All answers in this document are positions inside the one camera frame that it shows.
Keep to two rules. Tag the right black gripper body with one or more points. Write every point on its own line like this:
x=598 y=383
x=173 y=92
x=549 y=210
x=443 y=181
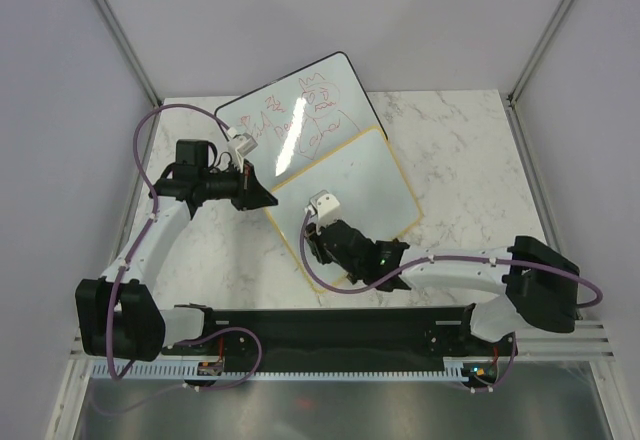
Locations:
x=324 y=256

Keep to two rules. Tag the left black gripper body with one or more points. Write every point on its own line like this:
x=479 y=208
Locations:
x=245 y=188

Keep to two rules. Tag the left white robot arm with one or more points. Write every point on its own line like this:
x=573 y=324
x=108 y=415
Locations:
x=118 y=317

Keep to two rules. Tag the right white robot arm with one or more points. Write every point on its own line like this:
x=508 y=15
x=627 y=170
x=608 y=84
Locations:
x=528 y=283

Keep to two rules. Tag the black framed whiteboard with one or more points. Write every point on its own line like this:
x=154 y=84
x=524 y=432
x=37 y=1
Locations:
x=301 y=117

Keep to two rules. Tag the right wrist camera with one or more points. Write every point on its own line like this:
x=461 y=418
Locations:
x=325 y=208

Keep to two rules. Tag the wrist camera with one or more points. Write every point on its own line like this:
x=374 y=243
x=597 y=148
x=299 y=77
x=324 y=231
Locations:
x=242 y=144
x=325 y=208

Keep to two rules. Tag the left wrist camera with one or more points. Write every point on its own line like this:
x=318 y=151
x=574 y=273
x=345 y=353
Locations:
x=242 y=144

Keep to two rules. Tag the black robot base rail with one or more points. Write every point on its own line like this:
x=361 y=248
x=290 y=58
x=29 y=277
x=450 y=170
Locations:
x=365 y=340

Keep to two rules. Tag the left aluminium frame post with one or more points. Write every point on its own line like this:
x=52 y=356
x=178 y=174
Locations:
x=126 y=50

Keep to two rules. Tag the aluminium frame post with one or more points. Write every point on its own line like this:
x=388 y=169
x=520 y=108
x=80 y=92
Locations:
x=126 y=50
x=551 y=30

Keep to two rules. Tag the aluminium front rail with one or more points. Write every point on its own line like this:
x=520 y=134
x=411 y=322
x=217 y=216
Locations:
x=588 y=342

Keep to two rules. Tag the right aluminium frame post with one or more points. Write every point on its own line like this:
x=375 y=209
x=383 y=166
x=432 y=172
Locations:
x=551 y=30

